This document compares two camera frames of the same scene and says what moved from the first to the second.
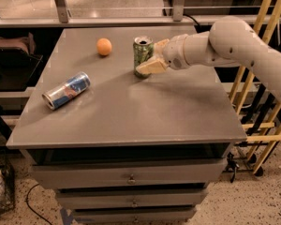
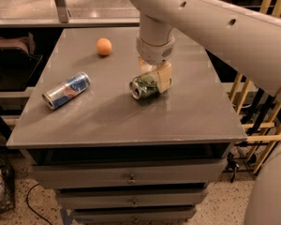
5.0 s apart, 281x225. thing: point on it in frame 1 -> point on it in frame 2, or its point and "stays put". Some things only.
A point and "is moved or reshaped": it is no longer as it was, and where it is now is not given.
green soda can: x=143 y=50 is moved or reshaped
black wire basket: x=3 y=187 stays put
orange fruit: x=104 y=46 stays put
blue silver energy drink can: x=60 y=94 stays put
